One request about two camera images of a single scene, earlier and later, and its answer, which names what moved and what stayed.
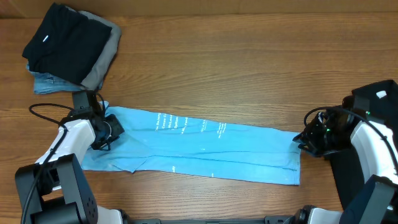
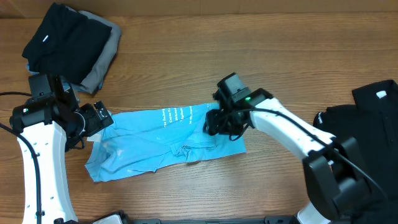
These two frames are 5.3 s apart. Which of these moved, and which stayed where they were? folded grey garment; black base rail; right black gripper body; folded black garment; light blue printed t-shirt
Moved: right black gripper body; light blue printed t-shirt
Stayed: black base rail; folded grey garment; folded black garment
